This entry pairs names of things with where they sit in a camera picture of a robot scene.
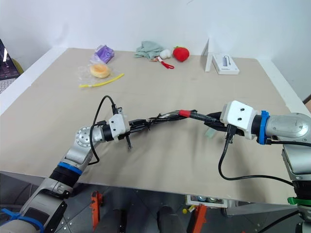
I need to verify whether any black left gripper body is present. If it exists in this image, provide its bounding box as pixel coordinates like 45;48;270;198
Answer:
122;120;137;150

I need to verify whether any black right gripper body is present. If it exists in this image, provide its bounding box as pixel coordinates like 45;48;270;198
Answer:
213;116;245;137

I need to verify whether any red capped black marker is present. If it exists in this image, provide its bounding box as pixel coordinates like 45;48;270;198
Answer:
178;109;219;123

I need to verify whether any white box with grey device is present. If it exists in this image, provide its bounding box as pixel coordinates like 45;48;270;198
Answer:
212;53;241;75

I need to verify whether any yellow flexible strip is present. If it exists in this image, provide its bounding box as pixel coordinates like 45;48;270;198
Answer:
78;72;125;89

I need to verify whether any white upright box lid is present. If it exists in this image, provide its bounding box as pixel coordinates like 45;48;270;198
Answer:
200;38;214;73

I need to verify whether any orange bun in plastic bag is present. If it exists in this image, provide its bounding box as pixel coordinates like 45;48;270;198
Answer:
77;63;114;83

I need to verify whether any red strawberry plush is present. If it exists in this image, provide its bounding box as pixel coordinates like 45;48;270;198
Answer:
172;46;190;63

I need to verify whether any pale green crumpled cloth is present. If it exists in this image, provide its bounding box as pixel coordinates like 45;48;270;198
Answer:
133;40;164;60

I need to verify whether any orange table clamp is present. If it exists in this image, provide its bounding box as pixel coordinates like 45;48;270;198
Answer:
89;191;104;233
187;204;207;233

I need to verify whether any white tray with cans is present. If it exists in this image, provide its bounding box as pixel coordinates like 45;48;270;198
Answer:
185;194;228;209

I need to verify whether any purple item in clear bag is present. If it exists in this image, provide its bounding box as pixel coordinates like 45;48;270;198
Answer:
91;44;115;65

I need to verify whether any dark rounded shape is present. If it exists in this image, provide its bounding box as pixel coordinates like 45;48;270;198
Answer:
156;205;180;233

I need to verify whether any olive green chair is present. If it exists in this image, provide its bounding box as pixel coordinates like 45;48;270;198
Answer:
11;58;25;75

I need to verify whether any open laptop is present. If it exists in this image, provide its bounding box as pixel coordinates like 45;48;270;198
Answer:
0;38;20;95

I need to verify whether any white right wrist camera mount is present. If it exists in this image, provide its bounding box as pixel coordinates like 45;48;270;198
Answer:
220;100;259;141

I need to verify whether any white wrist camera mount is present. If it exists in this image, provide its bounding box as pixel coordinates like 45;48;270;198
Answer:
108;114;130;141
220;100;259;141

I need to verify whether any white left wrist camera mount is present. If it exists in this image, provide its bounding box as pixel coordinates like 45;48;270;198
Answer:
108;114;130;141

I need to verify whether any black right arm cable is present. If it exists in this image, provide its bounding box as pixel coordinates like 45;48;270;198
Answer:
218;124;311;188

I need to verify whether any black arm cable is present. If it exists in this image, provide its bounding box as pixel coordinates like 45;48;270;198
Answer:
88;95;123;166
218;124;311;188

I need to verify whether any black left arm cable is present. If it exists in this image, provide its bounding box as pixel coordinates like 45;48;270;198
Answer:
88;95;123;166

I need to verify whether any red strap with tag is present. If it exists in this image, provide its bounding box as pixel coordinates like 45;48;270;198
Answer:
149;56;175;70

